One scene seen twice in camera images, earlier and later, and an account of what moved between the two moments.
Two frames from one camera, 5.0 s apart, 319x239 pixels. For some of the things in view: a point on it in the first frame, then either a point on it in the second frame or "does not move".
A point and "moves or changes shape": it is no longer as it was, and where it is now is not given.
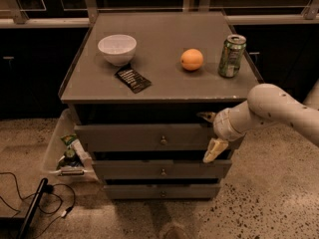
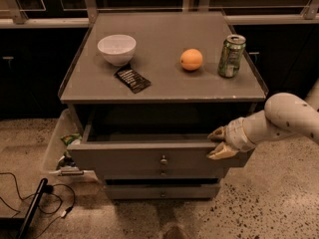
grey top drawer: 144,137 moves or changes shape
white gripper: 221,124 → 236,135
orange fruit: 191,59 does not move
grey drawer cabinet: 137,83 does not move
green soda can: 231,56 does not move
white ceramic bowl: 118,49 does not move
